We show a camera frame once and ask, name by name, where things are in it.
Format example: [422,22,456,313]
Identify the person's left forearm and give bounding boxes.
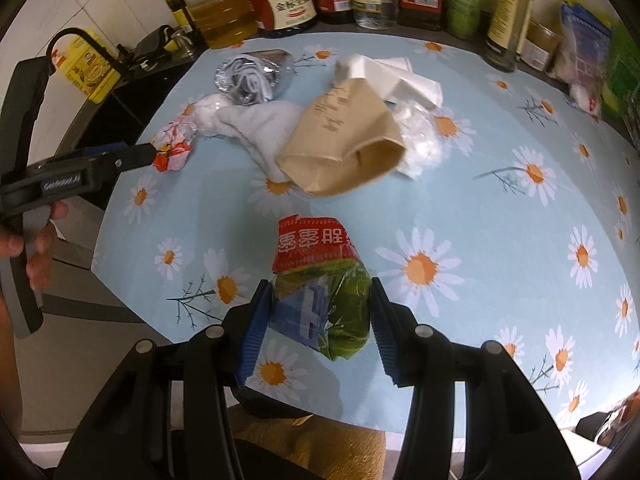
[0,295,25,443]

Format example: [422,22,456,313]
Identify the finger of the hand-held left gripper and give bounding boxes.
[80,142,157,173]

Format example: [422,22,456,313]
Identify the brown paper bag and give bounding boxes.
[276,79,407,198]

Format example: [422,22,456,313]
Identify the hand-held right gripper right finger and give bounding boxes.
[369,276,583,480]

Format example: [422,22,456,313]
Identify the clear plastic bag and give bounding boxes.
[392,102,447,182]

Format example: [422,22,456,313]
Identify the white paper bag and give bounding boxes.
[334,53,444,111]

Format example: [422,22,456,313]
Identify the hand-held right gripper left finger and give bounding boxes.
[52,279,275,480]

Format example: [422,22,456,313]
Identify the clear bottle yellow label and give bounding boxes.
[484,0,542,73]

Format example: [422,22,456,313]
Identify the small white red packet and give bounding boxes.
[569,81,602,117]

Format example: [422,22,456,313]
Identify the small brown jar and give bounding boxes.
[519,16,562,72]

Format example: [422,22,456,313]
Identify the blue daisy print tablecloth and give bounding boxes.
[91,30,640,433]

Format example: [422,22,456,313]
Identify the silver foil wrapper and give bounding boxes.
[215,48,297,107]

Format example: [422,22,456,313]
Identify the person's left hand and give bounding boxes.
[0,200,69,292]

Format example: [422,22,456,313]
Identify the white plastic bag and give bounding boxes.
[192,94,302,182]

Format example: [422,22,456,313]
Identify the black tool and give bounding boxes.
[131,24,197,69]

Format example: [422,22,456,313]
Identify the blue white packet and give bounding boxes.
[549,2,614,111]

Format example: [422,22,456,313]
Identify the dark sauce jar cream label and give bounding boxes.
[241,0,319,39]

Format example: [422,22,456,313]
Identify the large clear cooking oil bottle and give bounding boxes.
[184,0,257,50]

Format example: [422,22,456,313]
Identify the red green snack packet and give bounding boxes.
[269,214,374,364]

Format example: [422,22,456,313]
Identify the yellow fuzzy trousers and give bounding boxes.
[239,416,387,480]

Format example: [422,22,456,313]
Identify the red white candy wrapper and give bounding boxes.
[151,115,197,174]

